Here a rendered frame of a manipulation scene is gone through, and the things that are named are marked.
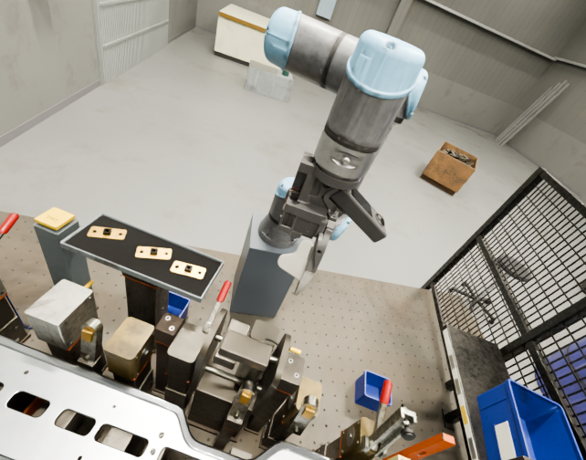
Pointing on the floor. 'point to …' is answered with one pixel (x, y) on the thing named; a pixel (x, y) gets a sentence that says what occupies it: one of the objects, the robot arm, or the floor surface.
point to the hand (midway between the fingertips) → (305, 264)
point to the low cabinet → (241, 36)
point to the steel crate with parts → (450, 168)
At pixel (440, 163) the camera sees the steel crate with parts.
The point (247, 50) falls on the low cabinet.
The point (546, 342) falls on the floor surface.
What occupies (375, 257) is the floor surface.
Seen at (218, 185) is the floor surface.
